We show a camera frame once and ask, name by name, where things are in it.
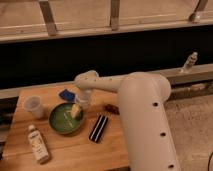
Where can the dark red oblong object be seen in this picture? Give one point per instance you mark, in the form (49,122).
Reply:
(111,108)

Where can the small bottle on ledge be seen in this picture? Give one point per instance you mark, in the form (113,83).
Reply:
(191,60)

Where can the translucent plastic cup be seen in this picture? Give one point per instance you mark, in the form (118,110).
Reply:
(33,104)

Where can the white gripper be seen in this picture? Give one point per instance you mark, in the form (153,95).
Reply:
(82,100)

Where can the blue cloth piece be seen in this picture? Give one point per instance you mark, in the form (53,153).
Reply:
(67,95)

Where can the black white striped block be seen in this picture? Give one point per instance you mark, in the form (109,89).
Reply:
(98,128)

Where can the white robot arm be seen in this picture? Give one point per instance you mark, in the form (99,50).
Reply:
(141,98)

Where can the wooden board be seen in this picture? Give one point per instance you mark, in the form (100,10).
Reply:
(68,153)

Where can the white plastic bottle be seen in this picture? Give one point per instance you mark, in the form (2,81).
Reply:
(38,145)

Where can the green ceramic bowl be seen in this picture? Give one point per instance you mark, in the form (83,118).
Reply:
(60,119)

